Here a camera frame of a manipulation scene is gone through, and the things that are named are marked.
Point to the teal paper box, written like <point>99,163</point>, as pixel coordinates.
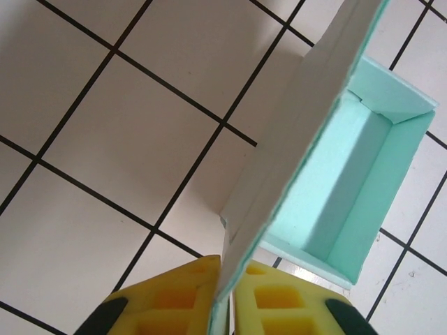
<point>286,157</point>

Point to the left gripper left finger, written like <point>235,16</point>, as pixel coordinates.
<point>167,300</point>

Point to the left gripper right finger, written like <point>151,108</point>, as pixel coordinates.
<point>279,314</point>

